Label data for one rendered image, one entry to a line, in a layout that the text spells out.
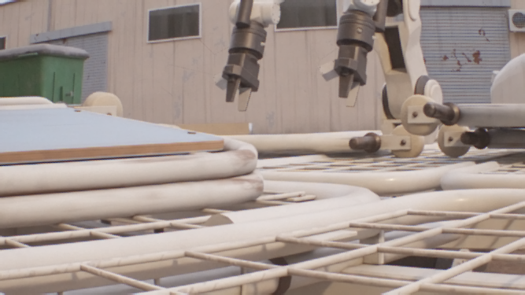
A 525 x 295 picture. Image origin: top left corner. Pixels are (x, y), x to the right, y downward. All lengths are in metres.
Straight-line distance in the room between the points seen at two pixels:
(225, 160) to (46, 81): 6.72
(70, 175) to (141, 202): 0.07
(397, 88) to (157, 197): 1.86
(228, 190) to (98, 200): 0.13
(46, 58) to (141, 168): 6.75
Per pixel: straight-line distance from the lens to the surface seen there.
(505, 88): 8.51
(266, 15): 1.92
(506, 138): 1.26
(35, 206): 0.53
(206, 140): 0.71
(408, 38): 2.34
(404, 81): 2.39
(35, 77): 7.35
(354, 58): 1.73
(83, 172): 0.56
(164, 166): 0.60
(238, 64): 1.86
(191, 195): 0.61
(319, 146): 1.38
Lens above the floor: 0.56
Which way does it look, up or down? 2 degrees down
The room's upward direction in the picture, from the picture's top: 1 degrees counter-clockwise
